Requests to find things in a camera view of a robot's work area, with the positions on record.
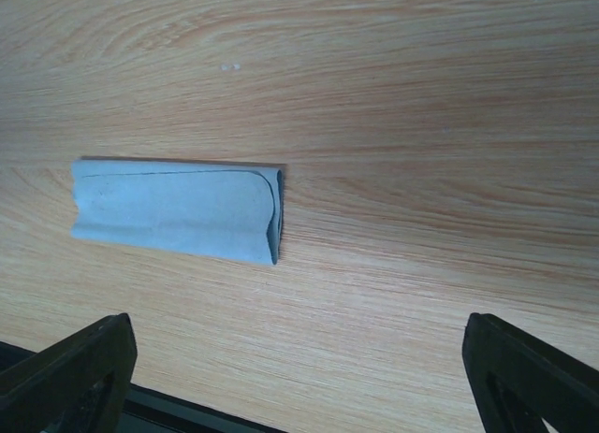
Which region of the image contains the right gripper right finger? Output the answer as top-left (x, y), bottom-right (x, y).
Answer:
top-left (462, 313), bottom-right (598, 432)

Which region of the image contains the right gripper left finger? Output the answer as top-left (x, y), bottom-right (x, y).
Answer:
top-left (1, 313), bottom-right (137, 432)

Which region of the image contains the blue cleaning cloth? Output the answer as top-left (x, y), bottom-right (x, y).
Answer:
top-left (71, 159), bottom-right (284, 266)

